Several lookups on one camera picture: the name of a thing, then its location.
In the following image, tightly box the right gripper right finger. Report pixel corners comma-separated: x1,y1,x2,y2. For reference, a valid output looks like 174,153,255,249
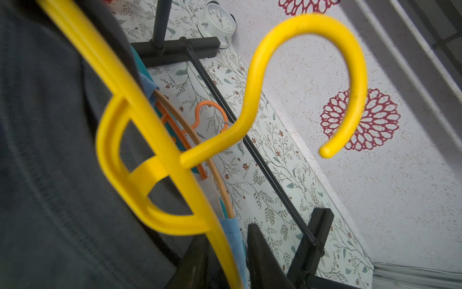
247,223,294,289

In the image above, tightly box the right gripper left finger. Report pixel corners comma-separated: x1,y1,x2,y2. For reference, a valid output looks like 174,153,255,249
165,235,229,289

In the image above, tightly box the light blue garment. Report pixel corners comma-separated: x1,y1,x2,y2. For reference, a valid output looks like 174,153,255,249
140,73,249,289

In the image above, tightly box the yellow plastic hanger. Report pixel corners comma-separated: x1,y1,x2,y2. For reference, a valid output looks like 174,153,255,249
35,0,369,289

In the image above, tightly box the dark grey t-shirt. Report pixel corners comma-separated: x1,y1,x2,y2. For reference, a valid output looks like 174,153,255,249
1,1,190,289

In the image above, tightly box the orange plastic hanger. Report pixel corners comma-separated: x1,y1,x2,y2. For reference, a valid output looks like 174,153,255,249
153,88,237,219

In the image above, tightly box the black clothes rack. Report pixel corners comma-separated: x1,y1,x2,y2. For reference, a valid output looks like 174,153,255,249
133,1,368,289

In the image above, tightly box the teal laundry basket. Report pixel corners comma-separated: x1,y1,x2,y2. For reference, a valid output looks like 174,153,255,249
131,47,159,104

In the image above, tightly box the white alarm clock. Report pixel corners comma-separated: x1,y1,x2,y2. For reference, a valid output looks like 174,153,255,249
197,1,237,49

